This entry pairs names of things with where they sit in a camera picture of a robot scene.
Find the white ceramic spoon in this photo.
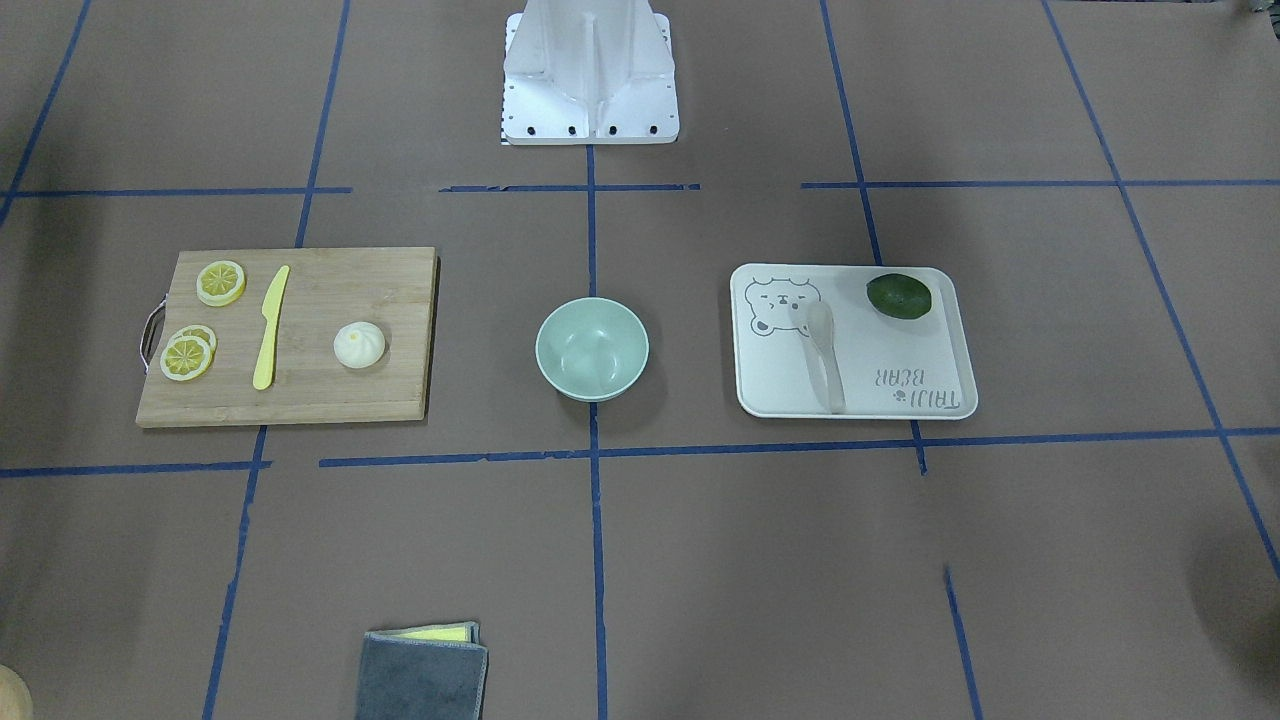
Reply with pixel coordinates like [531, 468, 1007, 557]
[806, 301, 846, 415]

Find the white steamed bun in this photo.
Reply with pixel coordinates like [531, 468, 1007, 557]
[332, 322, 387, 370]

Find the mint green bowl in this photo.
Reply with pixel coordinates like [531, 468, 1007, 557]
[534, 297, 650, 404]

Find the white bear tray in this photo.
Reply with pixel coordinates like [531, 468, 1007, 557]
[730, 263, 978, 420]

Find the bamboo cutting board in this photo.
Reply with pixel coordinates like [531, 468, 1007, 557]
[136, 247, 438, 428]

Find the green lime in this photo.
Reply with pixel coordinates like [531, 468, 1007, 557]
[865, 273, 933, 320]

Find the grey yellow cleaning cloth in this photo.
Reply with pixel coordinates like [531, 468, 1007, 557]
[355, 621, 489, 719]

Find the yellow plastic knife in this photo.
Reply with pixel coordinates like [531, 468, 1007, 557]
[252, 265, 291, 391]

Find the single lemon slice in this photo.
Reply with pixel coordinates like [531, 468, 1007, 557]
[195, 259, 246, 307]

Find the lower stacked lemon slice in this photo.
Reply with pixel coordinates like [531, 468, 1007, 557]
[169, 324, 218, 352]

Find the stacked lemon slice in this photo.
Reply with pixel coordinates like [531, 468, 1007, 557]
[169, 324, 218, 352]
[160, 334, 214, 382]

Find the upper stacked lemon slice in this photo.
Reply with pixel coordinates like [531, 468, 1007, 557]
[160, 334, 214, 382]

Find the tan round object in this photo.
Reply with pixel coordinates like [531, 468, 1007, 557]
[0, 665, 33, 720]

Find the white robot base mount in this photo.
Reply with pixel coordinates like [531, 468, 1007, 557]
[500, 1, 681, 146]

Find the metal cutting board handle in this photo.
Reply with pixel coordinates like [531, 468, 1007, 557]
[138, 293, 168, 374]

